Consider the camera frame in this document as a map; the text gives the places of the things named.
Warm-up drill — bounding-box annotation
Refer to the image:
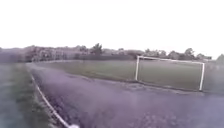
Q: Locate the white goal frame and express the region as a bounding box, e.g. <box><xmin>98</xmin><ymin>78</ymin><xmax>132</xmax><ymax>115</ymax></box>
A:
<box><xmin>134</xmin><ymin>55</ymin><xmax>206</xmax><ymax>92</ymax></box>

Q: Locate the grey gravel path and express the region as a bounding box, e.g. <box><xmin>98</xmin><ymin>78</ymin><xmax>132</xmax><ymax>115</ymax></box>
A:
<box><xmin>25</xmin><ymin>62</ymin><xmax>224</xmax><ymax>128</ymax></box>

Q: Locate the grass field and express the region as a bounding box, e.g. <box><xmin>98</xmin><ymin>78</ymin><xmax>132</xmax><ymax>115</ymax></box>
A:
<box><xmin>33</xmin><ymin>59</ymin><xmax>224</xmax><ymax>96</ymax></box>

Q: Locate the pale kerb edge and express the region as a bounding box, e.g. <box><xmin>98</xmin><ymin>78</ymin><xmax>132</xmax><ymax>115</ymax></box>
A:
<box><xmin>29</xmin><ymin>71</ymin><xmax>71</xmax><ymax>128</ymax></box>

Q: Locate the grass verge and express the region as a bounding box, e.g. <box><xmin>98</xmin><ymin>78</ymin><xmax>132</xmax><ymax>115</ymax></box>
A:
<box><xmin>0</xmin><ymin>63</ymin><xmax>68</xmax><ymax>128</ymax></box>

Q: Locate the row of trees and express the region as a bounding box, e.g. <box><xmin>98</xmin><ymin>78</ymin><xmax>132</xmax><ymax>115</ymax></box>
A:
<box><xmin>0</xmin><ymin>42</ymin><xmax>224</xmax><ymax>64</ymax></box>

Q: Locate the robot's own part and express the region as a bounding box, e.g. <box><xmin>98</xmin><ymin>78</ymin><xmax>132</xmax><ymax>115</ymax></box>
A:
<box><xmin>68</xmin><ymin>123</ymin><xmax>81</xmax><ymax>128</ymax></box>

